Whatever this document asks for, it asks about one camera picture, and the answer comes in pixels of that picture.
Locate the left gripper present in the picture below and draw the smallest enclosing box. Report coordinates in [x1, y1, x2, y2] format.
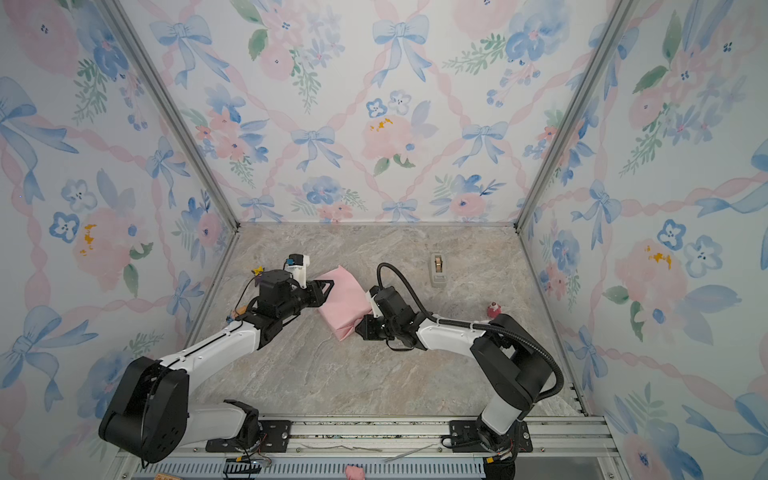
[278, 278, 334, 323]

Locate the purple wrapping paper sheet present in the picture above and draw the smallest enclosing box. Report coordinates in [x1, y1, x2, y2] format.
[319, 266, 372, 341]

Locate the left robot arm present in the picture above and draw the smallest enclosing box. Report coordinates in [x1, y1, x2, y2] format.
[98, 270, 335, 464]

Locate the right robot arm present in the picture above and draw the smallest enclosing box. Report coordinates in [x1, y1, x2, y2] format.
[355, 287, 565, 452]

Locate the orange toy figure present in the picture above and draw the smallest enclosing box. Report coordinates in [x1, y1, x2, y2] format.
[226, 306, 248, 323]

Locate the pink red toy figure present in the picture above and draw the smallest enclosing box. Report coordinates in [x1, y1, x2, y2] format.
[486, 302, 502, 319]

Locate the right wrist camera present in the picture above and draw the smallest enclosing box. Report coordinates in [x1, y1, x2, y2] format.
[366, 291, 383, 318]

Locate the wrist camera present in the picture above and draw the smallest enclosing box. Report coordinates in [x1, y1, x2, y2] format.
[283, 254, 310, 289]
[366, 291, 383, 318]

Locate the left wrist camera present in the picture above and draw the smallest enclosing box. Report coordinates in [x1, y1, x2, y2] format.
[283, 254, 310, 289]

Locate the black corrugated cable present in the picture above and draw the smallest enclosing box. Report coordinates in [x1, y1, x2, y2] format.
[376, 262, 565, 403]

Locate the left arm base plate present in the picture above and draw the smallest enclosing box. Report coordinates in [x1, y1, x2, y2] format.
[205, 420, 292, 454]

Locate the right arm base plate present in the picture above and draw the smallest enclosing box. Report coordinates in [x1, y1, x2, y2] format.
[441, 420, 533, 455]

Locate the pink object on rail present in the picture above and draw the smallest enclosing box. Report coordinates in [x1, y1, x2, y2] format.
[344, 465, 366, 480]

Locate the aluminium rail frame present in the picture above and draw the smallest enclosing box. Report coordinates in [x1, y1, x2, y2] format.
[106, 415, 629, 479]

